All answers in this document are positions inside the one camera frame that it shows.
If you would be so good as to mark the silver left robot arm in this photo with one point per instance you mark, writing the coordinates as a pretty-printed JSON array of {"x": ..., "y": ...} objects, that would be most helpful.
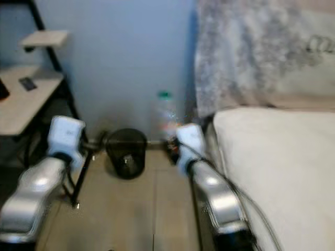
[{"x": 31, "y": 193}]

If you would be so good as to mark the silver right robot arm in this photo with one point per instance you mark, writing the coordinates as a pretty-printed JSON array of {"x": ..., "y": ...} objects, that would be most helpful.
[{"x": 220, "y": 201}]

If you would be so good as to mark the small black flat device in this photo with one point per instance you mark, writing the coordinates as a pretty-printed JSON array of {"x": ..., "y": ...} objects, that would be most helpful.
[{"x": 27, "y": 83}]

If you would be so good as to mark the small wooden shelf board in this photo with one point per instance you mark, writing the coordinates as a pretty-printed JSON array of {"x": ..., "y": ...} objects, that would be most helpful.
[{"x": 46, "y": 39}]

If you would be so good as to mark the black mesh waste bin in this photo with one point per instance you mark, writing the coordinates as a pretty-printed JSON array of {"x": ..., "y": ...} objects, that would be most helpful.
[{"x": 126, "y": 154}]

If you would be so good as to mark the clear green-capped plastic bottle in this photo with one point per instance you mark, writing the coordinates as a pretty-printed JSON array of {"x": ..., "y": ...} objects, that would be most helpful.
[{"x": 166, "y": 115}]

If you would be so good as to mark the white quilted mattress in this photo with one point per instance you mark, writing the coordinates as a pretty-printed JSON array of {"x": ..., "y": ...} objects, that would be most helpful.
[{"x": 282, "y": 172}]

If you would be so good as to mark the wooden desk with black frame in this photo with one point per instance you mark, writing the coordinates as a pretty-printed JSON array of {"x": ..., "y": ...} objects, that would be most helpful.
[{"x": 21, "y": 112}]

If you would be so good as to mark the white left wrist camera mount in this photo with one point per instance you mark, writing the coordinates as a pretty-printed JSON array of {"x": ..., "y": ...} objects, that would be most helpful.
[{"x": 65, "y": 133}]

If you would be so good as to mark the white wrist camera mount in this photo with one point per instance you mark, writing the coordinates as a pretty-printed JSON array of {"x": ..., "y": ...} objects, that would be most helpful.
[
  {"x": 65, "y": 133},
  {"x": 190, "y": 138}
]

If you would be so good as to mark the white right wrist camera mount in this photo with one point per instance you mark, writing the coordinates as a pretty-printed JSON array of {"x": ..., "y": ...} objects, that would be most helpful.
[{"x": 190, "y": 138}]

